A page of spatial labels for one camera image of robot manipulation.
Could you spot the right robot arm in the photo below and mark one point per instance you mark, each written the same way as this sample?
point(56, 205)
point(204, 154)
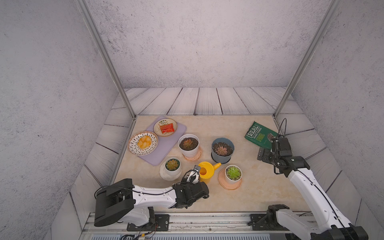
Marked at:
point(330, 224)

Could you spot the white saucer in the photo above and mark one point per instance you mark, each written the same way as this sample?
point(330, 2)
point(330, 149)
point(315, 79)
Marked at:
point(168, 175)

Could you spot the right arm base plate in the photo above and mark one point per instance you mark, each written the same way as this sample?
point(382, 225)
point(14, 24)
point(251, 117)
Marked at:
point(265, 222)

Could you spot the small white pot green succulent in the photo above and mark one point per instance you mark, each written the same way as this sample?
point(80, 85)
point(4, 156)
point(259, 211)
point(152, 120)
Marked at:
point(233, 174)

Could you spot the white black striped plate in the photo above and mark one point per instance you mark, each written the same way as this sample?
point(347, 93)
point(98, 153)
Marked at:
point(135, 150)

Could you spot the blue-grey pot pink succulent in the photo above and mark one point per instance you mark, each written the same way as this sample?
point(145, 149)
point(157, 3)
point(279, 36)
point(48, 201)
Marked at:
point(222, 150)

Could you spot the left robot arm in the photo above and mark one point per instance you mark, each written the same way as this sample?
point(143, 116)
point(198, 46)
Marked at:
point(126, 202)

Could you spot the cork coaster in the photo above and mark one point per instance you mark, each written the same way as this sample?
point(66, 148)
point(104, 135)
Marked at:
point(196, 157)

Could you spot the yellow watering can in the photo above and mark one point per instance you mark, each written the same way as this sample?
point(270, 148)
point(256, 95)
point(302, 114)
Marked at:
point(207, 171)

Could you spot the white pot dark succulent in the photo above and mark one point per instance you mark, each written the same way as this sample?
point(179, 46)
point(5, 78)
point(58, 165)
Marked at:
point(189, 145)

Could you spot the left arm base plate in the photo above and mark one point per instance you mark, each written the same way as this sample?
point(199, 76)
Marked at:
point(158, 223)

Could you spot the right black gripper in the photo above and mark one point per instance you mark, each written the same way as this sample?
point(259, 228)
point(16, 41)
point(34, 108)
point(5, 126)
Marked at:
point(265, 157)

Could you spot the green chips bag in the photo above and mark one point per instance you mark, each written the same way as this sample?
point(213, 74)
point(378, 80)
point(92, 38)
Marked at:
point(258, 135)

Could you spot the small white pot yellow-green succulent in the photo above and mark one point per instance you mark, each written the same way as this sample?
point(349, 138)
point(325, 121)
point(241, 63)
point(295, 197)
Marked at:
point(173, 166)

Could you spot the yellow dumplings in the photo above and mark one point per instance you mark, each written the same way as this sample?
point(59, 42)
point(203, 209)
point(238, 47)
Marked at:
point(144, 142)

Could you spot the left frame post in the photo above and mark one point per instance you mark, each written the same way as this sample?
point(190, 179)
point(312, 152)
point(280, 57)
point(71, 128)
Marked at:
point(87, 17)

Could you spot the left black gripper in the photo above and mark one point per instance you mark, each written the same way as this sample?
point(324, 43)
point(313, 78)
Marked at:
point(184, 183)

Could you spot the aluminium rail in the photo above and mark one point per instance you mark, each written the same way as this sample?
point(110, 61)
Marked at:
point(190, 226)

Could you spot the lavender placemat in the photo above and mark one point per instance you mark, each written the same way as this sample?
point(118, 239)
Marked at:
point(164, 146)

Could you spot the beige plate with leaf pattern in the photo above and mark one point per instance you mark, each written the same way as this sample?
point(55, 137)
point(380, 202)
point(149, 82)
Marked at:
point(164, 122)

